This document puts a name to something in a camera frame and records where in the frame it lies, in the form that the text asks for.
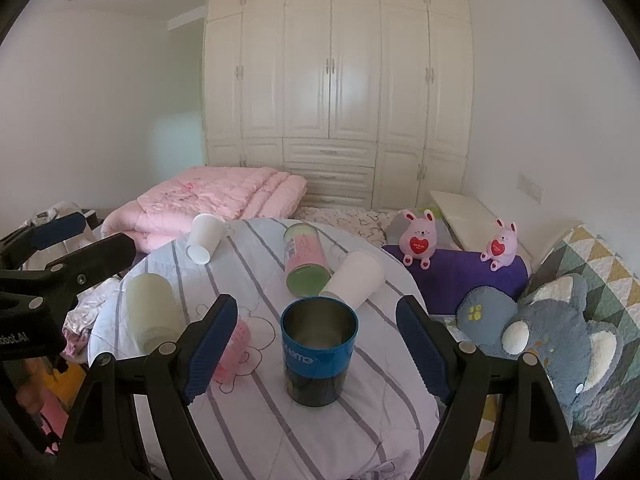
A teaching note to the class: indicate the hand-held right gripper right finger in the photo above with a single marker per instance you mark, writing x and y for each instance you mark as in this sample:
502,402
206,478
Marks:
425,350

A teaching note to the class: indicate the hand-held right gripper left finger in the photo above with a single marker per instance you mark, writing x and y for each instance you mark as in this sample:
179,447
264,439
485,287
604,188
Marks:
210,350

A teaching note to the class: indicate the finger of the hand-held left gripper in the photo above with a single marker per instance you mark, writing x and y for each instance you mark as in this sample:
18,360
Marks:
95,260
57,230

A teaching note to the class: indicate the pink plastic cup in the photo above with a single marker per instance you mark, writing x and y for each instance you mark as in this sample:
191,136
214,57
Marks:
235,355

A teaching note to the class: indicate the cream plastic cup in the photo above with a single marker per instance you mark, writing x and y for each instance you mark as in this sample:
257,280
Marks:
150,315

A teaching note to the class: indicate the white paper cup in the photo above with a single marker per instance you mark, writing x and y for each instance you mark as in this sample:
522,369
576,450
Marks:
355,277

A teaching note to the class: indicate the pile of floral clothes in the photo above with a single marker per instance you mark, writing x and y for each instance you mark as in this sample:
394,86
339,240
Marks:
87,310

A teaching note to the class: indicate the purple cushion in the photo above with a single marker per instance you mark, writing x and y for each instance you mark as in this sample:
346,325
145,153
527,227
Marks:
460,275

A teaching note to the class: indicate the striped white table cloth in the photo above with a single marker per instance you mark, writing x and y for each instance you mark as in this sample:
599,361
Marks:
260,280

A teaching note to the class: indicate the blue metal tin can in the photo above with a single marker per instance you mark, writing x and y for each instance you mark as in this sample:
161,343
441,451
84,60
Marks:
319,360

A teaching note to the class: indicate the pink bunny plush toy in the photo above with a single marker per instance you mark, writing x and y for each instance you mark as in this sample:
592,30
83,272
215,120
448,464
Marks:
499,247
419,242

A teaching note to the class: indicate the green and pink canister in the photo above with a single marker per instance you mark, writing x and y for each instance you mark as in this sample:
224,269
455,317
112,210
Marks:
305,257

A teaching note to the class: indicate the grey elephant plush toy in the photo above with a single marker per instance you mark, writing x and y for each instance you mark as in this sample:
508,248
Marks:
560,340

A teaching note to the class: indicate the pink quilt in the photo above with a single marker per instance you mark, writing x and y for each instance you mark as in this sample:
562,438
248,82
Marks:
215,195

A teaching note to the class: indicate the white board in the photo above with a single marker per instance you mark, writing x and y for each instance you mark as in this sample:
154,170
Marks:
475,220

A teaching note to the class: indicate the heart print bed sheet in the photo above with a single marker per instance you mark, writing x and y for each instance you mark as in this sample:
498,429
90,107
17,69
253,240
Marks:
350,220

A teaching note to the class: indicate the patchwork triangle quilt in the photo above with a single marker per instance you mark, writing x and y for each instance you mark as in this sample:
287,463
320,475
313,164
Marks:
595,255

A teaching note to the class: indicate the cream wardrobe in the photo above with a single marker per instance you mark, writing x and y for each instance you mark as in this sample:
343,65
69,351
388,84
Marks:
340,75

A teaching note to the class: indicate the wall socket panel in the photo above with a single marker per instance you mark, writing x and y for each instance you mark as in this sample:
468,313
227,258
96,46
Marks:
531,187

